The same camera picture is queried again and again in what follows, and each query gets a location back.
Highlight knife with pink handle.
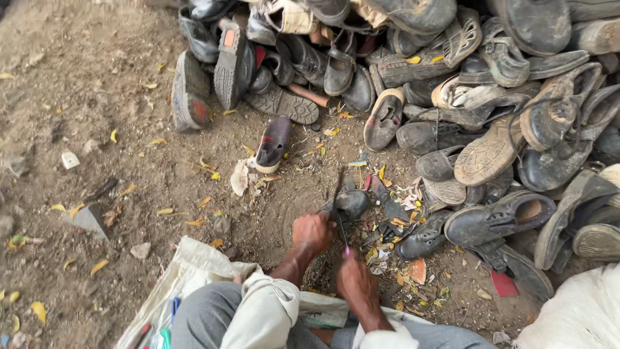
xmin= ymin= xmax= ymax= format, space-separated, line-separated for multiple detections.
xmin=331 ymin=166 xmax=351 ymax=258

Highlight red flat sole piece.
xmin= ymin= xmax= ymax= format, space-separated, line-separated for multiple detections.
xmin=490 ymin=270 xmax=519 ymax=298

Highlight person's left hand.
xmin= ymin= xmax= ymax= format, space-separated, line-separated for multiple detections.
xmin=292 ymin=210 xmax=338 ymax=259

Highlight orange sole scrap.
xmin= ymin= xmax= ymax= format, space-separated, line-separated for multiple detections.
xmin=408 ymin=258 xmax=427 ymax=286

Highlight person's grey trousers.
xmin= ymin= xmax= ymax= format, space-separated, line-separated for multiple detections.
xmin=170 ymin=282 xmax=497 ymax=349

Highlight heap of old worn shoes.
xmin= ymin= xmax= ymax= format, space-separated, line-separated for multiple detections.
xmin=170 ymin=0 xmax=620 ymax=274

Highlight black sandal strap red edge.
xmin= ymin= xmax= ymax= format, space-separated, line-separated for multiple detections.
xmin=364 ymin=174 xmax=413 ymax=225

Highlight black lace-up shoe tan insole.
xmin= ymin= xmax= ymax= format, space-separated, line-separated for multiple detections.
xmin=444 ymin=190 xmax=557 ymax=248

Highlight grey flat stone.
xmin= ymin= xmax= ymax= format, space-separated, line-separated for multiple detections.
xmin=65 ymin=204 xmax=110 ymax=241

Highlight worn black leather shoe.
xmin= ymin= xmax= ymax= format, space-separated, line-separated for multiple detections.
xmin=320 ymin=189 xmax=372 ymax=225

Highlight white woven sack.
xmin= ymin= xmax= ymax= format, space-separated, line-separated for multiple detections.
xmin=114 ymin=236 xmax=432 ymax=349

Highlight pale dried scrap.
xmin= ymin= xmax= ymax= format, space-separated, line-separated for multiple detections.
xmin=230 ymin=159 xmax=251 ymax=197

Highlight bulging white sack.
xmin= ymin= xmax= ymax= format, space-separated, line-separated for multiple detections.
xmin=514 ymin=263 xmax=620 ymax=349

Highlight black slip-on shoe red stripes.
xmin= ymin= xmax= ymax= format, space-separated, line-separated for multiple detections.
xmin=255 ymin=116 xmax=294 ymax=174

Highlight flat black shoe with strap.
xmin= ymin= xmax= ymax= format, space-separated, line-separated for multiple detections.
xmin=467 ymin=239 xmax=555 ymax=302

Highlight dusty black lace-up boot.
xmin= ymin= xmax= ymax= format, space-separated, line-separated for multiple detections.
xmin=395 ymin=211 xmax=454 ymax=261

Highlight person's right hand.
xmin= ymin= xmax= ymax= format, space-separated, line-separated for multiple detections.
xmin=336 ymin=249 xmax=381 ymax=315

